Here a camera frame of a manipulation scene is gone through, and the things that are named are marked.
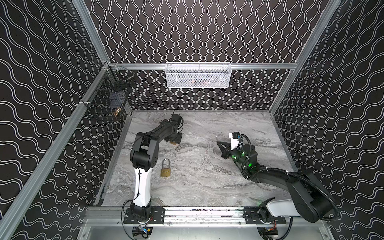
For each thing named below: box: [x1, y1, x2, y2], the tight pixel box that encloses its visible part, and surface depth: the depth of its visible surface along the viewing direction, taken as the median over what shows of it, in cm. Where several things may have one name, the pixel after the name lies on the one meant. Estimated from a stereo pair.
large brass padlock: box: [160, 158, 171, 177], surface depth 90 cm
